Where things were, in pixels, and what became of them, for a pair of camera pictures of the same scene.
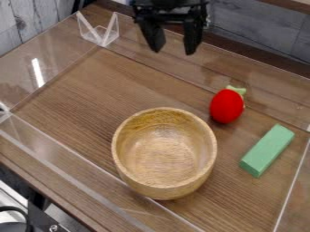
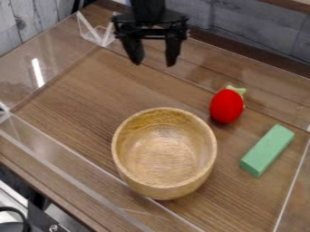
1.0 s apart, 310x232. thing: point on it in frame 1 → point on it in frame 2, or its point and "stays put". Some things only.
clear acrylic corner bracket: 98,35 stays put
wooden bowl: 163,150 stays put
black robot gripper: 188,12 → 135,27
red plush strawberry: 225,105 stays put
